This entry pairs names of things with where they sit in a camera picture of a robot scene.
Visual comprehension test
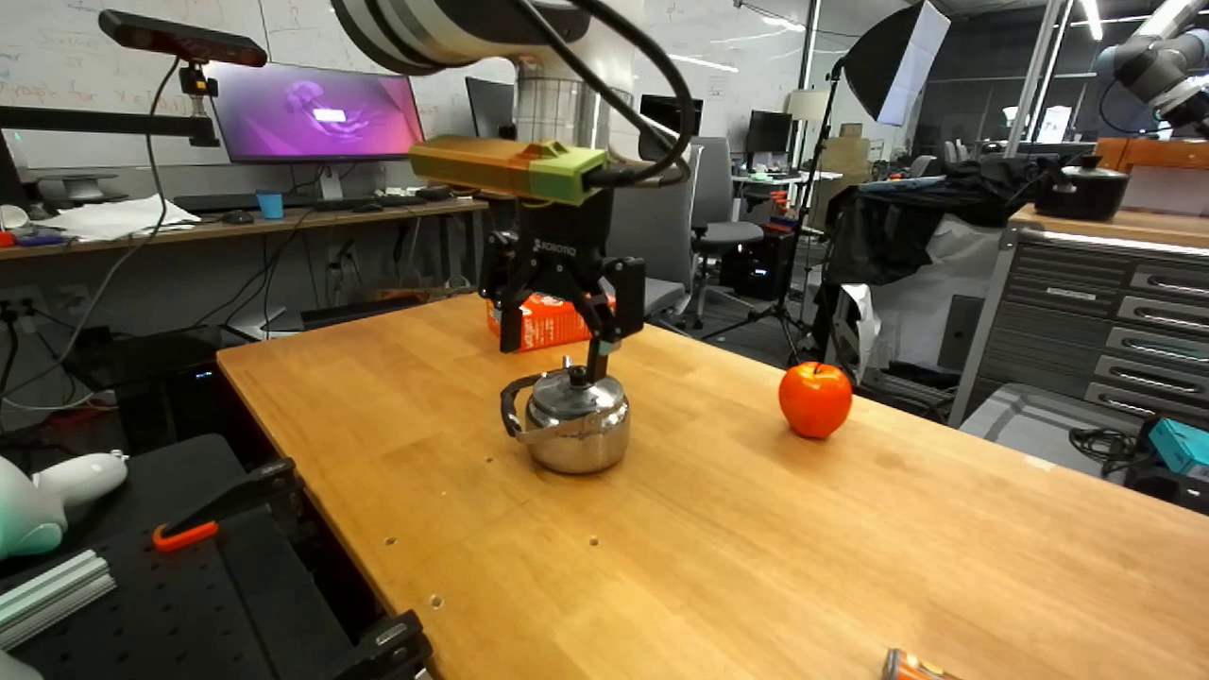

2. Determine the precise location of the orange plastic apple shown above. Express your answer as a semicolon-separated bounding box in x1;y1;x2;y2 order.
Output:
780;362;855;444

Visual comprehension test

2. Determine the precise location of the purple screen monitor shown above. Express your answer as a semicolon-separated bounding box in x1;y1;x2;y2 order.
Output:
208;63;423;164

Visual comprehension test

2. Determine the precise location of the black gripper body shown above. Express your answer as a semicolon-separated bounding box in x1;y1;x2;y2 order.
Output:
484;199;645;302

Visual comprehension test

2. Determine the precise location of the teal case in bag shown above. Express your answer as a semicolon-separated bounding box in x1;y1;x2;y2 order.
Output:
1147;420;1209;481

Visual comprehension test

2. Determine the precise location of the grey drawer cabinet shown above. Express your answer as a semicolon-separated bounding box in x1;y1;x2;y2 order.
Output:
951;208;1209;428

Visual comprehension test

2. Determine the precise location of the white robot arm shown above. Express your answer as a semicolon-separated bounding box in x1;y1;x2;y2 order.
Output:
334;0;690;381

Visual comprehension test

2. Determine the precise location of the black camera on stand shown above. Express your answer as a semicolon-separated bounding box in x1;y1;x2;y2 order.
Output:
98;9;268;67

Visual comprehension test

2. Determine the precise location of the black pot on cabinet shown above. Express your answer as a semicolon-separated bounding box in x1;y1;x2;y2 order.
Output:
1037;165;1127;218

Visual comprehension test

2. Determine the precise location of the orange-handled clamp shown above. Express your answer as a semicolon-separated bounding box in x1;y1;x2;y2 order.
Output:
153;460;290;556

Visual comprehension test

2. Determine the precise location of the orange Late July box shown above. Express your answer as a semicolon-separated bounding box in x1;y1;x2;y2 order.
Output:
489;295;591;352

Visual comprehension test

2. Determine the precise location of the silver metal teapot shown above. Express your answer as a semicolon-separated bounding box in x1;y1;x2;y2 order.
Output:
498;372;630;476

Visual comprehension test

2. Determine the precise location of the yellow green wrist camera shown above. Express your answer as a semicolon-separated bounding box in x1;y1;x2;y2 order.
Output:
413;136;606;204

